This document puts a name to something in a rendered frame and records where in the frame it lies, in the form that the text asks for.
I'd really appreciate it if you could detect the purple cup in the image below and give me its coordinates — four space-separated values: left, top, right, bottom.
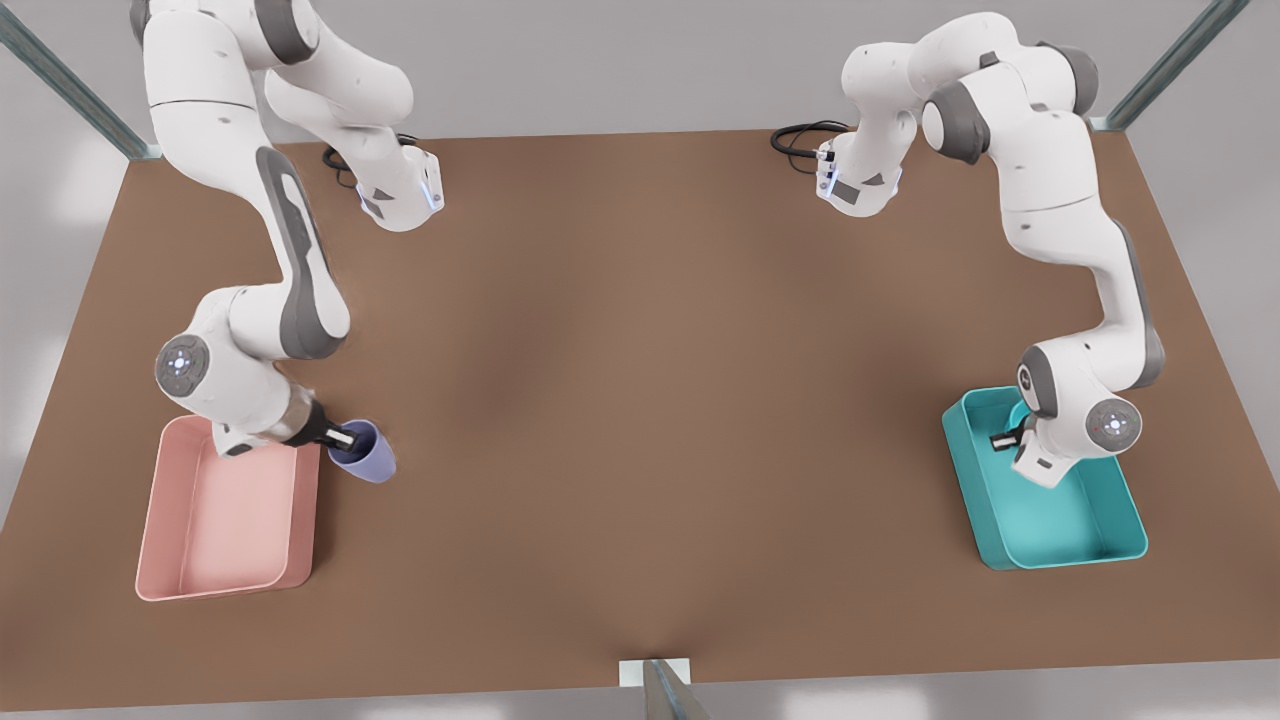
328 419 397 485

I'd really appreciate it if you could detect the teal box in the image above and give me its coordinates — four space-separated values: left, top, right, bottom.
941 386 1150 572

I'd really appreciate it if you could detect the pink box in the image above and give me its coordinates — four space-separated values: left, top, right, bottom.
135 415 322 603

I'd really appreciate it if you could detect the black cable loop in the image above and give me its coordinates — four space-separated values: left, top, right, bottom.
321 134 421 188
770 121 853 177

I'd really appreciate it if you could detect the silver frame post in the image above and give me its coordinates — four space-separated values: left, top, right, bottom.
1089 0 1253 133
0 8 162 162
619 657 713 720

